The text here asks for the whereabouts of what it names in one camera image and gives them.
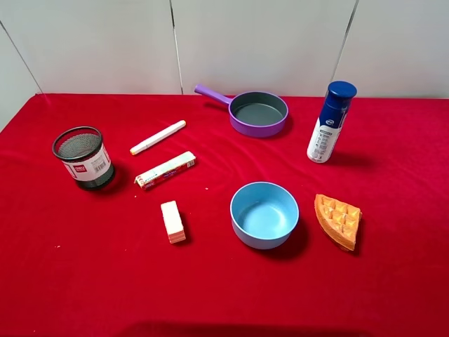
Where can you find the orange waffle slice toy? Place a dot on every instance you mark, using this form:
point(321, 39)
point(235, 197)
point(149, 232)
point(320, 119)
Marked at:
point(339, 220)

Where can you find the long candy box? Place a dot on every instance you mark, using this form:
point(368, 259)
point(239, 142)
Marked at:
point(164, 171)

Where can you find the blue bowl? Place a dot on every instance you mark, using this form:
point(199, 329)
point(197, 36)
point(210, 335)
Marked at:
point(263, 214)

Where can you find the purple toy frying pan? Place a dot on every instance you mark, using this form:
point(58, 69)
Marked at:
point(256, 114)

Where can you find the white marker pen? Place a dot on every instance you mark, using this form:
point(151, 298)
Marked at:
point(158, 137)

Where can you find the cream wafer block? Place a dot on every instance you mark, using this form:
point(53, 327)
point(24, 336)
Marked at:
point(173, 222)

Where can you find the blue white spray bottle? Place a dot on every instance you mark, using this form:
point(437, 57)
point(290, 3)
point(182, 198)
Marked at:
point(330, 121)

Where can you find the black mesh pen holder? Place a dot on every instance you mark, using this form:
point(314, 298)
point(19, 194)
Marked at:
point(83, 154)

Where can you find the red tablecloth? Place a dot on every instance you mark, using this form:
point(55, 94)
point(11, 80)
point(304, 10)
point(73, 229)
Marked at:
point(80, 262)

